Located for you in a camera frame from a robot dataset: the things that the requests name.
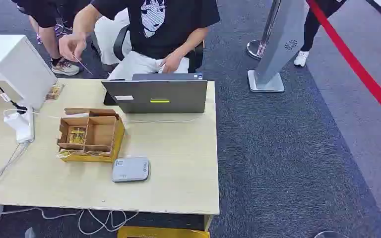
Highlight grey kiosk stand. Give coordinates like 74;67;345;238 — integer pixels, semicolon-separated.
247;0;310;93

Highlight white cable bundle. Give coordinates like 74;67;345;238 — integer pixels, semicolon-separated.
0;141;139;236

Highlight thin stick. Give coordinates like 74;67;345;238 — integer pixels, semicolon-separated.
72;55;94;76

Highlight white box appliance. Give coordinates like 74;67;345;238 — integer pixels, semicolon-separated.
0;34;58;111

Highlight grey flat card reader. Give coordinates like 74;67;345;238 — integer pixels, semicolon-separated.
111;156;151;183

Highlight grey laptop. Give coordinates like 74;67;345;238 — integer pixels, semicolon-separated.
101;72;208;115

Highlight seated person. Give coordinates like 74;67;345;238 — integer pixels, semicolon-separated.
59;0;221;81

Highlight cards lying on desk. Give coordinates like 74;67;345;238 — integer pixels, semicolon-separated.
45;84;65;101

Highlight standing person in white shoe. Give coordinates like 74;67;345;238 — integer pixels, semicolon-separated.
293;0;348;68

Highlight standing person in patterned shoes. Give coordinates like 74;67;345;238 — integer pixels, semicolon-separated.
11;0;93;77

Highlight red barrier belt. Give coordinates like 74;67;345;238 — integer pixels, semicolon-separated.
306;0;381;127

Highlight person's left hand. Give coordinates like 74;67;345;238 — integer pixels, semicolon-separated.
160;52;183;74

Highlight white power strip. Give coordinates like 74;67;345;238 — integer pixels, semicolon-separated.
3;108;36;144

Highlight yellow cards stack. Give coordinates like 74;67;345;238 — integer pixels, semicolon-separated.
67;127;87;145

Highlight person's right hand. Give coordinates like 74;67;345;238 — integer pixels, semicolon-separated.
59;32;88;62

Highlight round stanchion base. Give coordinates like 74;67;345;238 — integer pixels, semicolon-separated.
314;230;350;238

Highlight yellow crate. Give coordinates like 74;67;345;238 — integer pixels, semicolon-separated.
117;226;211;238

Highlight wooden card box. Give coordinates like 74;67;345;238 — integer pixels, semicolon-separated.
56;108;126;163

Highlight person's hand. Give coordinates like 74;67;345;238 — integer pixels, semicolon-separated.
59;32;88;62
160;52;183;74

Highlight chrome stanchion post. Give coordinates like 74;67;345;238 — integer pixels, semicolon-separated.
246;0;282;60

